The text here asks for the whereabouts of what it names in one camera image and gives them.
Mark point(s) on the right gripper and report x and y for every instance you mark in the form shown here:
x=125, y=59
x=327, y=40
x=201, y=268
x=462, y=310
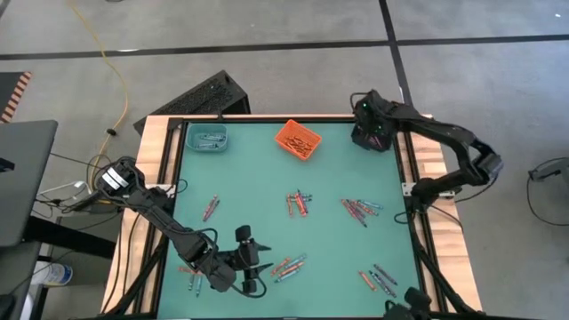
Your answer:
x=373, y=113

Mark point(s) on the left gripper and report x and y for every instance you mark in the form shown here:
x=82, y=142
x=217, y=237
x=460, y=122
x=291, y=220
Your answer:
x=248, y=260

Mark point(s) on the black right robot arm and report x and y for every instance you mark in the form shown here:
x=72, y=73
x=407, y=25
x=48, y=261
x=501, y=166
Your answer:
x=444, y=129

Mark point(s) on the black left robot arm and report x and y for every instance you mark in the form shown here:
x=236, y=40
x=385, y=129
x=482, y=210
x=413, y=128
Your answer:
x=169, y=222

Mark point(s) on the black plastic basket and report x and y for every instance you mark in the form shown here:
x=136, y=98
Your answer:
x=387, y=143

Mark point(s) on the orange plastic basket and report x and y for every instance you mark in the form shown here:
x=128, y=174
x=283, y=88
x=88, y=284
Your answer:
x=306, y=133

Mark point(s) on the white-wrapped dark crayon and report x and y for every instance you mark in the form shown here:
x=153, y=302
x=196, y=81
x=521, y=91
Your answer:
x=191, y=281

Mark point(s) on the green table mat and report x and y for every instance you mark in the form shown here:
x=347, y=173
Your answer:
x=266, y=178

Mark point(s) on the teal plastic bin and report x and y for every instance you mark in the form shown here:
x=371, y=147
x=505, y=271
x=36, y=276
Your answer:
x=191, y=133

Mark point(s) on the grey metal stand foot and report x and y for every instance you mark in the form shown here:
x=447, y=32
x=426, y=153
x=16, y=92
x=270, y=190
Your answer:
x=549, y=169

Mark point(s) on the white plastic bottle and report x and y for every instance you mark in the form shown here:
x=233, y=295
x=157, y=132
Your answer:
x=53, y=274

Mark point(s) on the small grey desk surface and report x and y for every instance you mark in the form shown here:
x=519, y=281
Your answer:
x=15, y=275

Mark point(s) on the large grey desk surface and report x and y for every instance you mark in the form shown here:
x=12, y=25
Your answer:
x=24, y=178

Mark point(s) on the black mat orange striped edge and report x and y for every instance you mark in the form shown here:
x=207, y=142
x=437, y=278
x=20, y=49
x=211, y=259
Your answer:
x=11, y=95

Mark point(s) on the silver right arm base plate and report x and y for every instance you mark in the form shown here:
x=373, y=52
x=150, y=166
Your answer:
x=406, y=189

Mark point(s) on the black metal table frame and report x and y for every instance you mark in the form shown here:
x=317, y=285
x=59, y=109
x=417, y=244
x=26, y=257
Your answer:
x=289, y=120

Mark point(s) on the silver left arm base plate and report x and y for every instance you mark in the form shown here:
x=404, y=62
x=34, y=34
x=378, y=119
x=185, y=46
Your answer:
x=171, y=187

